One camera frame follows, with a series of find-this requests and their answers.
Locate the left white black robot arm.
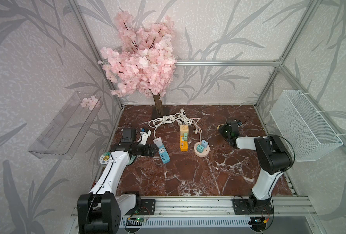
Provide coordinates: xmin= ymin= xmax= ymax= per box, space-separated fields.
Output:
xmin=77 ymin=143 xmax=157 ymax=234

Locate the blue charger plug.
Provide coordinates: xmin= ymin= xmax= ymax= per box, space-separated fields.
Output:
xmin=200 ymin=140 xmax=208 ymax=149

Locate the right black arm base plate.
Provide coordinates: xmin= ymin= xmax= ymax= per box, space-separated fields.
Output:
xmin=232 ymin=197 xmax=274 ymax=215

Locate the white teal strip cable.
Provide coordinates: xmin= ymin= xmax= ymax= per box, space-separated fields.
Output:
xmin=148 ymin=113 xmax=188 ymax=141

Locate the white charger plug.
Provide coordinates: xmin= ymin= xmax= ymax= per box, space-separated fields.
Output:
xmin=153 ymin=137 xmax=164 ymax=148

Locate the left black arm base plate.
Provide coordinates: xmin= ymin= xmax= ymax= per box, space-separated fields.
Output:
xmin=126 ymin=199 xmax=156 ymax=216

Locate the clear acrylic wall shelf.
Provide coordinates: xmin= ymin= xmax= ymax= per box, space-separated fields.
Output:
xmin=28 ymin=91 xmax=103 ymax=160

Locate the round pink power socket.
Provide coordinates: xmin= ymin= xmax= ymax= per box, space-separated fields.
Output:
xmin=194 ymin=142 xmax=210 ymax=158

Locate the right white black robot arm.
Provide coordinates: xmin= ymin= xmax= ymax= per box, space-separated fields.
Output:
xmin=217 ymin=120 xmax=296 ymax=209

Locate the teal charger plug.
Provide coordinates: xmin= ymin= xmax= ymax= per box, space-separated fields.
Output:
xmin=196 ymin=144 xmax=204 ymax=154

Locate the aluminium front rail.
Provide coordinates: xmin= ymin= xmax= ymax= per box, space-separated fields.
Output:
xmin=70 ymin=195 xmax=317 ymax=219

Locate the orange power strip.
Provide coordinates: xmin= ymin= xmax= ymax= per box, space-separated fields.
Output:
xmin=180 ymin=136 xmax=188 ymax=152

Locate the green tape roll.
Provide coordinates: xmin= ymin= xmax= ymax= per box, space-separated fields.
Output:
xmin=99 ymin=152 xmax=111 ymax=167

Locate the pink cherry blossom tree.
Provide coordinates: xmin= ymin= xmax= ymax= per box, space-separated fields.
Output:
xmin=99 ymin=11 xmax=177 ymax=117

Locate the white wire mesh basket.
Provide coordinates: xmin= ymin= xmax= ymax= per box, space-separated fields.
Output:
xmin=270 ymin=90 xmax=343 ymax=162

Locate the teal power strip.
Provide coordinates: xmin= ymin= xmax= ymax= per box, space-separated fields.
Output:
xmin=158 ymin=146 xmax=170 ymax=164

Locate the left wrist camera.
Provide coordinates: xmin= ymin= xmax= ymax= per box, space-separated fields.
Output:
xmin=137 ymin=128 xmax=151 ymax=145

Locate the beige cube charger plug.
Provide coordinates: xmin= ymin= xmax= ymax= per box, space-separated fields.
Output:
xmin=180 ymin=124 xmax=189 ymax=136

